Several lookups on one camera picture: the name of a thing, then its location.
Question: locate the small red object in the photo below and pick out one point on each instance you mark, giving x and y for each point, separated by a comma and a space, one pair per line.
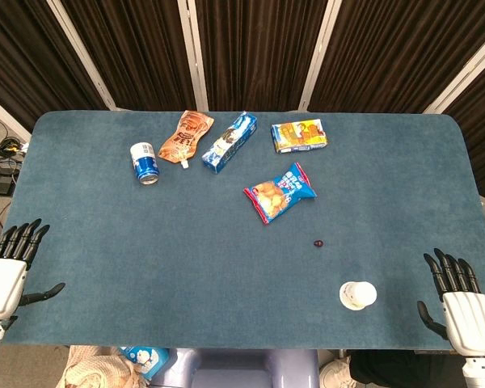
319, 243

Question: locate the white partition post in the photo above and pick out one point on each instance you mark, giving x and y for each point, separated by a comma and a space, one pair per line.
318, 56
85, 56
6, 115
465, 72
195, 56

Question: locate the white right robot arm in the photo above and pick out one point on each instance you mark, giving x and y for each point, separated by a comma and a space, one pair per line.
483, 372

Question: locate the black trousers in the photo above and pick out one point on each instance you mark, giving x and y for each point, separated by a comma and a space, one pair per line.
404, 369

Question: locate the blue white drink can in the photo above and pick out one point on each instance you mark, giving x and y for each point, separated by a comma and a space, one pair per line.
145, 163

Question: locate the blue cartoon print package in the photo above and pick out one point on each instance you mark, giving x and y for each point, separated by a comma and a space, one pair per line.
147, 359

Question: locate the white floral paper cup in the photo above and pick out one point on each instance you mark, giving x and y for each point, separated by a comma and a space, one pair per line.
357, 296

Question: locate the orange spout pouch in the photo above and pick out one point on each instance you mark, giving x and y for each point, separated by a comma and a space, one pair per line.
186, 137

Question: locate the long blue cardboard box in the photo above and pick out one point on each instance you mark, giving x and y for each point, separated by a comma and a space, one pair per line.
228, 143

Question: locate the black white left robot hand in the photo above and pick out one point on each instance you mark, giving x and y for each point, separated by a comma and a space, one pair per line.
2, 283

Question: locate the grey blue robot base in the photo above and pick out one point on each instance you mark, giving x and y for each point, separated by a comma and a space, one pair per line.
242, 369

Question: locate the blue red snack bag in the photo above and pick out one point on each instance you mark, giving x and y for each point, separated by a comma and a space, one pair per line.
277, 194

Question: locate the blue table cloth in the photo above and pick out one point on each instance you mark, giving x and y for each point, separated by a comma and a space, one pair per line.
186, 262

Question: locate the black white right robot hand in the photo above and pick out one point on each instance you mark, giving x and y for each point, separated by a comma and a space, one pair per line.
471, 319

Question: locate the white shoe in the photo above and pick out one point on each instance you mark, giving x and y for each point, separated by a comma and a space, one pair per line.
334, 374

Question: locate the beige knitted cloth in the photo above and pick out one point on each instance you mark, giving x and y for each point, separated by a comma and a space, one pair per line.
97, 369

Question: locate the yellow blue snack packet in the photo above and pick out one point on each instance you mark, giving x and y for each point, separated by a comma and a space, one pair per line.
299, 136

